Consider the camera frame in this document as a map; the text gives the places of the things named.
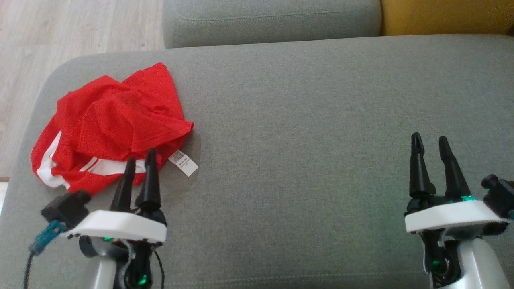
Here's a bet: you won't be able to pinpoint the red basketball jersey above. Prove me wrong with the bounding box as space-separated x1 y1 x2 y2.
31 116 199 196

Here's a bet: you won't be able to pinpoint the red basketball shorts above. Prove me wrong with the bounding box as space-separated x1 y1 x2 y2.
56 62 194 161

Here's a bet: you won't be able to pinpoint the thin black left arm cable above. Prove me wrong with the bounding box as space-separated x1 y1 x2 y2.
154 249 165 289

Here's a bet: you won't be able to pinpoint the grey sofa seat cushion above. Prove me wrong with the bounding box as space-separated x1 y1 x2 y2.
162 0 382 49

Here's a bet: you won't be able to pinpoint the yellow sofa back cushion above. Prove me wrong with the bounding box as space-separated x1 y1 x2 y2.
380 0 514 37

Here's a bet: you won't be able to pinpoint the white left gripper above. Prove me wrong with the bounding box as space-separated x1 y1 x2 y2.
65 148 167 244

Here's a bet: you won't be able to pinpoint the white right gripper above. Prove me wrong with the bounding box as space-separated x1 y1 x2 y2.
404 132 510 234

